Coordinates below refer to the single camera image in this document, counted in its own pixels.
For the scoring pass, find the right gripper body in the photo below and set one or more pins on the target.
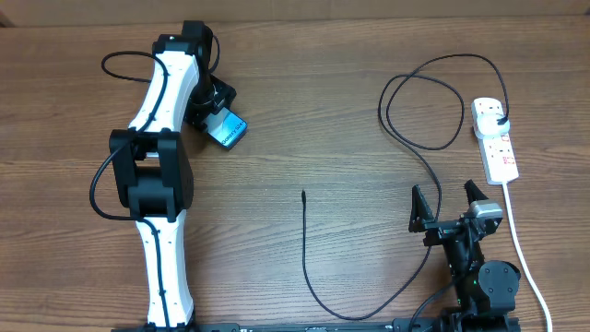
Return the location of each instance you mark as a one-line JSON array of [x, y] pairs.
[[440, 231]]

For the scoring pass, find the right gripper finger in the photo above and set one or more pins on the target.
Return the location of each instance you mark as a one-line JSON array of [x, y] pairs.
[[420, 215], [473, 193]]

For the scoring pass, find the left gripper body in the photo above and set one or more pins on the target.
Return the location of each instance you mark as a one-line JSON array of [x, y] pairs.
[[209, 97]]

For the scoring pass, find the blue Galaxy smartphone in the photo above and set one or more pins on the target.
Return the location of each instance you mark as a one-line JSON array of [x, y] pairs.
[[226, 127]]

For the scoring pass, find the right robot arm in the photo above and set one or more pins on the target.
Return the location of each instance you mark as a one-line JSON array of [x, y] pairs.
[[485, 290]]

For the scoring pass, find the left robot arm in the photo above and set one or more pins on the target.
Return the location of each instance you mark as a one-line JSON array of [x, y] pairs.
[[152, 171]]

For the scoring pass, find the white charger plug adapter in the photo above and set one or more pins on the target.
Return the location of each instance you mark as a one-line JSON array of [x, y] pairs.
[[490, 125]]

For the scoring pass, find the white power strip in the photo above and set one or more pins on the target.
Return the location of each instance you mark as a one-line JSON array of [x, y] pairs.
[[497, 153]]

